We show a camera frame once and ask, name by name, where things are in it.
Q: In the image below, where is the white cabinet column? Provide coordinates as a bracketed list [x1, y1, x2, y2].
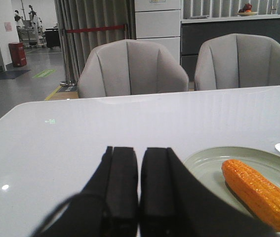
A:
[134, 0, 181, 62]

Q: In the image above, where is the pale green round plate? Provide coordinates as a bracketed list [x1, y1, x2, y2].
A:
[183, 146, 280, 235]

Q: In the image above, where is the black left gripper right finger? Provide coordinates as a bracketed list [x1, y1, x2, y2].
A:
[140, 148, 277, 237]

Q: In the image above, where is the red trash bin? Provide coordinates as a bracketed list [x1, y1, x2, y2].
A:
[8, 42, 27, 67]

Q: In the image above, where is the grey pleated curtain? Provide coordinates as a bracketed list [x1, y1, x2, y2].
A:
[55, 0, 135, 82]

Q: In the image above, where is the grey armchair right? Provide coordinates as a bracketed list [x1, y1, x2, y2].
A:
[194, 33, 280, 91]

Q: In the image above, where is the grey armchair left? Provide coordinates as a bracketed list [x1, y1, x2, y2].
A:
[78, 39, 189, 98]

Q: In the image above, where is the fruit bowl on counter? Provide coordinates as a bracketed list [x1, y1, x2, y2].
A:
[238, 3, 258, 16]

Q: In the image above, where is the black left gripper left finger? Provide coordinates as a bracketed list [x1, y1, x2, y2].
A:
[32, 147, 138, 237]

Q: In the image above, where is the dark grey counter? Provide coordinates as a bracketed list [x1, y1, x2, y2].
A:
[181, 14, 280, 81]

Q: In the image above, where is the orange corn cob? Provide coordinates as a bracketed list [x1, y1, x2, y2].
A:
[221, 159, 280, 232]

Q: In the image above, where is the red belt stanchion barrier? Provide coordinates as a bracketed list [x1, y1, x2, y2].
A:
[60, 24, 128, 86]

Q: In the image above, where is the grey armchair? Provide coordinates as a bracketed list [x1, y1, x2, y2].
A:
[194, 33, 280, 91]
[78, 39, 189, 98]

